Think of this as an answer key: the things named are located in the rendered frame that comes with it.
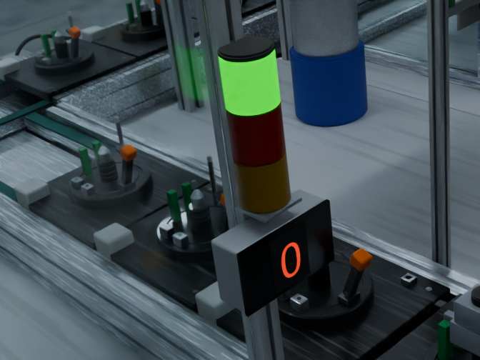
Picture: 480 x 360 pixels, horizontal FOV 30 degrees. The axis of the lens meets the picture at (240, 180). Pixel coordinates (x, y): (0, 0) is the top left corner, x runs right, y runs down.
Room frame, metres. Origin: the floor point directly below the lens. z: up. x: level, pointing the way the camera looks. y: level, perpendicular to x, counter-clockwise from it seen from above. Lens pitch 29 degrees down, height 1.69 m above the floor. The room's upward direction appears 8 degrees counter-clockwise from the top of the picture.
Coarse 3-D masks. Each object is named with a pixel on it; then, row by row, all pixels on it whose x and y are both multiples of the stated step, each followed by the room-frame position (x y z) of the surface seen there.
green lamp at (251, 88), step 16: (224, 64) 0.72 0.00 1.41; (240, 64) 0.71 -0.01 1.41; (256, 64) 0.71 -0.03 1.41; (272, 64) 0.72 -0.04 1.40; (224, 80) 0.72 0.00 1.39; (240, 80) 0.71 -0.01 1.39; (256, 80) 0.71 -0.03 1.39; (272, 80) 0.72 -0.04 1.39; (224, 96) 0.73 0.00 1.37; (240, 96) 0.71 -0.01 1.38; (256, 96) 0.71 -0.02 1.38; (272, 96) 0.72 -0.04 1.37; (240, 112) 0.71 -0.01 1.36; (256, 112) 0.71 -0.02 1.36
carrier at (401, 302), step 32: (320, 288) 0.95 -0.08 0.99; (384, 288) 0.96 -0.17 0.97; (416, 288) 0.95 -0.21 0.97; (448, 288) 0.94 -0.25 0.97; (288, 320) 0.91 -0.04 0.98; (320, 320) 0.89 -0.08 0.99; (352, 320) 0.90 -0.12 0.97; (384, 320) 0.89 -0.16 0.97; (416, 320) 0.90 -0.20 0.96; (288, 352) 0.86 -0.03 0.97; (320, 352) 0.85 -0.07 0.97; (352, 352) 0.84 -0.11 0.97
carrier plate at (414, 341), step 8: (456, 296) 0.92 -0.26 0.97; (448, 304) 0.91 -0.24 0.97; (440, 312) 0.89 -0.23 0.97; (432, 320) 0.88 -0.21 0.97; (440, 320) 0.88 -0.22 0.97; (416, 328) 0.87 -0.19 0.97; (424, 328) 0.87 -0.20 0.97; (432, 328) 0.87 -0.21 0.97; (408, 336) 0.86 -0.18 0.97; (416, 336) 0.85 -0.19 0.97; (424, 336) 0.85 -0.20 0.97; (432, 336) 0.85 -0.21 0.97; (400, 344) 0.84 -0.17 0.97; (408, 344) 0.84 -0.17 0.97; (416, 344) 0.84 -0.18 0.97; (424, 344) 0.84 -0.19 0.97; (432, 344) 0.84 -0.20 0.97; (384, 352) 0.83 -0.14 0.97; (392, 352) 0.83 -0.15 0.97; (400, 352) 0.83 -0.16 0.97; (408, 352) 0.83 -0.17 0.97; (416, 352) 0.83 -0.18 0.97; (424, 352) 0.82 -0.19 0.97
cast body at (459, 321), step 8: (472, 288) 0.78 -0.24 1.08; (464, 296) 0.77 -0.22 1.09; (472, 296) 0.76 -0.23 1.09; (456, 304) 0.76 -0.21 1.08; (464, 304) 0.76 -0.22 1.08; (472, 304) 0.76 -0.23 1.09; (448, 312) 0.80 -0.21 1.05; (456, 312) 0.76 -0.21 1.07; (464, 312) 0.76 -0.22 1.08; (472, 312) 0.75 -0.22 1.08; (448, 320) 0.79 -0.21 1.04; (456, 320) 0.76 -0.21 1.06; (464, 320) 0.76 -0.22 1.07; (472, 320) 0.75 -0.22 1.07; (456, 328) 0.76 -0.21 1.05; (464, 328) 0.76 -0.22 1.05; (472, 328) 0.75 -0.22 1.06; (456, 336) 0.76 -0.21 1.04; (464, 336) 0.76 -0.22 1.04; (472, 336) 0.75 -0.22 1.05; (456, 344) 0.76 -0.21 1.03; (464, 344) 0.76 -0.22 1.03; (472, 344) 0.75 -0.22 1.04; (472, 352) 0.75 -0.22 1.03
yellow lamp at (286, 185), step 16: (240, 176) 0.72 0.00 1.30; (256, 176) 0.71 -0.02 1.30; (272, 176) 0.71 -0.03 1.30; (288, 176) 0.73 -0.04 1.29; (240, 192) 0.72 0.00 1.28; (256, 192) 0.71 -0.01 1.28; (272, 192) 0.71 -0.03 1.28; (288, 192) 0.72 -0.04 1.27; (256, 208) 0.71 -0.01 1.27; (272, 208) 0.71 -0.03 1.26
